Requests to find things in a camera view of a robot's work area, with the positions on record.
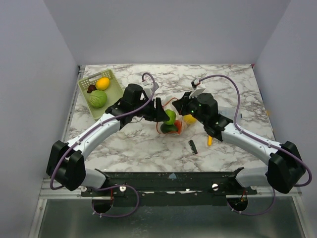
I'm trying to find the clear plastic screw box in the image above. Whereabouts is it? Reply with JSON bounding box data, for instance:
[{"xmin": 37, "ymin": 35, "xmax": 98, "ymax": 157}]
[{"xmin": 218, "ymin": 106, "xmax": 242, "ymax": 124}]

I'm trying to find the peach toy fruit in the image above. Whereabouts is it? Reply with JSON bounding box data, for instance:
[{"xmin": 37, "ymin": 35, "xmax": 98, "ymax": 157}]
[{"xmin": 174, "ymin": 120, "xmax": 183, "ymax": 134}]

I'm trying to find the yellow toy lemon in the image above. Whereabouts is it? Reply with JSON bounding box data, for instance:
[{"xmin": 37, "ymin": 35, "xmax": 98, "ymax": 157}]
[{"xmin": 183, "ymin": 115, "xmax": 197, "ymax": 125}]

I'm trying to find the yellow handle screwdriver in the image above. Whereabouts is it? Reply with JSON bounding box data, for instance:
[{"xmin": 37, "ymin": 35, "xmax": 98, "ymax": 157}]
[{"xmin": 208, "ymin": 136, "xmax": 212, "ymax": 146}]

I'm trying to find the green toy cabbage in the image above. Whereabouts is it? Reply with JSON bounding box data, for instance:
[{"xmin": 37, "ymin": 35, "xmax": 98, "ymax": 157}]
[{"xmin": 89, "ymin": 90, "xmax": 107, "ymax": 108}]

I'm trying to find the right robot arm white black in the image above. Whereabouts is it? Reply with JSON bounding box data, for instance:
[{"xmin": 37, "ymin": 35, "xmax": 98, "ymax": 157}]
[{"xmin": 172, "ymin": 92, "xmax": 306, "ymax": 194}]

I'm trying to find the black bit holder strip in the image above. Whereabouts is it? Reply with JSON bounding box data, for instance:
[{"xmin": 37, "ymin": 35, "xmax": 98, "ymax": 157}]
[{"xmin": 188, "ymin": 140, "xmax": 198, "ymax": 155}]

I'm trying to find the dark red toy fruit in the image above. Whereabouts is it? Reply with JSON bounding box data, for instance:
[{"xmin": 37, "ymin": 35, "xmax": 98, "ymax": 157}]
[{"xmin": 87, "ymin": 84, "xmax": 97, "ymax": 94}]

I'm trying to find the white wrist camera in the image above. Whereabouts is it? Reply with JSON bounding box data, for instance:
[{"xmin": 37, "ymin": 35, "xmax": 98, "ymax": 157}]
[
  {"xmin": 189, "ymin": 79, "xmax": 206, "ymax": 99},
  {"xmin": 142, "ymin": 81, "xmax": 159, "ymax": 100}
]

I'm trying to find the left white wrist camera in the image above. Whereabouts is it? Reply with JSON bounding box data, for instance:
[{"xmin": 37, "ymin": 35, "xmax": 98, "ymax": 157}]
[{"xmin": 142, "ymin": 81, "xmax": 159, "ymax": 100}]

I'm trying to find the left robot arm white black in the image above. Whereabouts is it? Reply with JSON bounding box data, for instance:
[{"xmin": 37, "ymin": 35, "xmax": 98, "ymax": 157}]
[{"xmin": 47, "ymin": 83, "xmax": 168, "ymax": 196}]

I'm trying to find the orange toy fruit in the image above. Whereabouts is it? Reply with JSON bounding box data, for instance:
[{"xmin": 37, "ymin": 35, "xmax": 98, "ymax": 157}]
[{"xmin": 95, "ymin": 77, "xmax": 110, "ymax": 91}]

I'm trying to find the green plastic basket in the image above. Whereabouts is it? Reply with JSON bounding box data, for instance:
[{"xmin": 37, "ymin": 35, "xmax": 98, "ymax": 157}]
[{"xmin": 77, "ymin": 69, "xmax": 123, "ymax": 120}]

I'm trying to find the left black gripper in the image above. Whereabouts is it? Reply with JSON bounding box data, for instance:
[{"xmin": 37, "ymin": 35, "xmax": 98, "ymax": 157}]
[{"xmin": 132, "ymin": 97, "xmax": 169, "ymax": 122}]

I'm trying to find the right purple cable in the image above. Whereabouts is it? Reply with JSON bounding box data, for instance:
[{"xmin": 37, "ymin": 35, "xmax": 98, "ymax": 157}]
[{"xmin": 198, "ymin": 74, "xmax": 312, "ymax": 217}]

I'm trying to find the clear zip top bag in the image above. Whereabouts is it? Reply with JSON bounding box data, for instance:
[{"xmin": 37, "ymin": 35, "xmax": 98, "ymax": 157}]
[{"xmin": 156, "ymin": 96, "xmax": 194, "ymax": 135}]

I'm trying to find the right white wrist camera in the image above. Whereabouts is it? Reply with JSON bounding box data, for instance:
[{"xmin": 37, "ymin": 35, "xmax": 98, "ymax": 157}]
[{"xmin": 189, "ymin": 79, "xmax": 206, "ymax": 99}]

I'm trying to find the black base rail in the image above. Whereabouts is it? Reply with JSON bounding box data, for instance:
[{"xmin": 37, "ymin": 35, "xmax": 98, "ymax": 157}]
[{"xmin": 81, "ymin": 169, "xmax": 257, "ymax": 207}]

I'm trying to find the aluminium extrusion rail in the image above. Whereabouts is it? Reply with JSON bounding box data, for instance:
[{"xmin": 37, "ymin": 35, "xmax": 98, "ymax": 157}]
[{"xmin": 39, "ymin": 178, "xmax": 302, "ymax": 199}]

